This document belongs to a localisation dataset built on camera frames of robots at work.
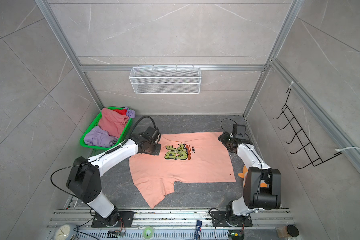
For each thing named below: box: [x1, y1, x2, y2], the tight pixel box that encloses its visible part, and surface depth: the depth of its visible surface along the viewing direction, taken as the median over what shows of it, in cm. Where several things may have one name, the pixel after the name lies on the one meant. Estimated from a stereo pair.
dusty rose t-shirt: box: [99, 108, 129, 138], surface depth 106 cm
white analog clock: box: [54, 223, 77, 240], surface depth 68 cm
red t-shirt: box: [111, 109, 128, 116], surface depth 108 cm
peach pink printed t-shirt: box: [128, 132, 236, 209], surface depth 94 cm
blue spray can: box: [195, 220, 203, 240], surface depth 70 cm
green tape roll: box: [143, 226, 154, 240], surface depth 71 cm
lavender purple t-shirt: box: [84, 106, 136, 148], surface depth 100 cm
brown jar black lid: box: [276, 224, 300, 238], surface depth 65 cm
